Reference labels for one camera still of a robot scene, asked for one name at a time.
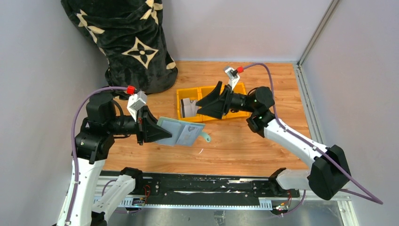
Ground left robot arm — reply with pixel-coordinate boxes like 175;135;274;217
57;88;172;226

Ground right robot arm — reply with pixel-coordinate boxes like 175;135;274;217
196;81;351;200

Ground yellow bin with black card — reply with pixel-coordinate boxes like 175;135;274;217
200;86;216;121

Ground yellow bin with white cards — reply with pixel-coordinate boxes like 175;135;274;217
176;88;202;122

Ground white cards in bin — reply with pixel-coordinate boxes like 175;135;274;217
180;98;199;118

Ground black floral blanket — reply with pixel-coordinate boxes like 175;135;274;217
61;0;178;94

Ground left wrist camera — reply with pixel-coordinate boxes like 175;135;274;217
127;86;147;122

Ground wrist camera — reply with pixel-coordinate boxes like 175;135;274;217
223;66;240;90
127;86;147;122

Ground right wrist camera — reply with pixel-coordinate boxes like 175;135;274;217
223;66;240;90

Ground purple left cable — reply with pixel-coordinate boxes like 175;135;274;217
64;86;128;226

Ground purple cable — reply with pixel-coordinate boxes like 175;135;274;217
64;86;128;226
242;63;384;205

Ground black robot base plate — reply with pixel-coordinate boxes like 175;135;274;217
130;172;300;209

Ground aluminium frame rail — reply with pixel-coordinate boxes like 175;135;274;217
294;0;342;68

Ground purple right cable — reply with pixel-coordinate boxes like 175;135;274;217
242;63;384;205

